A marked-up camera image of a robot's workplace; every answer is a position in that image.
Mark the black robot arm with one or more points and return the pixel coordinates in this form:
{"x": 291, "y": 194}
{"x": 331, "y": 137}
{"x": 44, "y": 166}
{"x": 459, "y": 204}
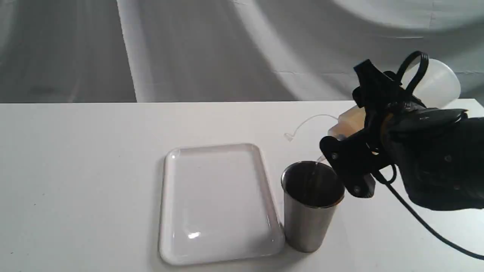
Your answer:
{"x": 438, "y": 152}

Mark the stainless steel cup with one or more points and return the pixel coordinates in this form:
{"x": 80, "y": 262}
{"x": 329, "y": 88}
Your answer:
{"x": 312, "y": 192}

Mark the white rectangular plastic tray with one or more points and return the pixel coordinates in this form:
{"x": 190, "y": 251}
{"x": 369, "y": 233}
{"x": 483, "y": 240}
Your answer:
{"x": 217, "y": 206}

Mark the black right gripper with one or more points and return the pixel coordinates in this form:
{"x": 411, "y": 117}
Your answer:
{"x": 394, "y": 139}

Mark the translucent plastic squeeze bottle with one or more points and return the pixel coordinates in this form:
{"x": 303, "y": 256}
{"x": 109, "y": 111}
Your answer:
{"x": 438, "y": 87}

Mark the grey fabric backdrop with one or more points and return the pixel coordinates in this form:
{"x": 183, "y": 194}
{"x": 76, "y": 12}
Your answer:
{"x": 126, "y": 51}

